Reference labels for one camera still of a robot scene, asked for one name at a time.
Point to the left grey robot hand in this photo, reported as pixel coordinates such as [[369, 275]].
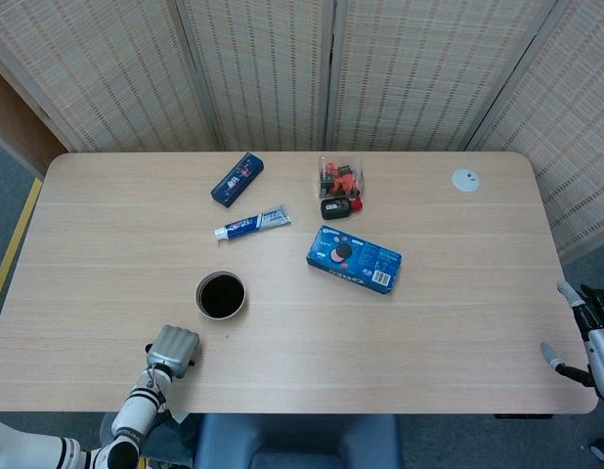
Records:
[[172, 349]]

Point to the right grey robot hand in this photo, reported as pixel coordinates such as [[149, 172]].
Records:
[[600, 342]]

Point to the white ceramic bowl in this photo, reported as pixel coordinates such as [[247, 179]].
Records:
[[197, 295]]

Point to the dark liquid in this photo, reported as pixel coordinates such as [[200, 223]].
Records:
[[222, 295]]

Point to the blue white toothpaste tube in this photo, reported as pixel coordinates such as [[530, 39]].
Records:
[[253, 224]]

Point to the dark blue printed box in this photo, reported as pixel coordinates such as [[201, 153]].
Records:
[[236, 181]]

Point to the blue Oreo cookie box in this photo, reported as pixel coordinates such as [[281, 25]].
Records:
[[351, 259]]

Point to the black red small device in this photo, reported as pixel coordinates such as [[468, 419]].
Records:
[[333, 208]]

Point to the woven folding screen panel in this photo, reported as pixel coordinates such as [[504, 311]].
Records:
[[566, 122], [263, 73], [429, 73], [101, 73]]

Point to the brown wooden door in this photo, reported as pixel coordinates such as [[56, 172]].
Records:
[[13, 122]]

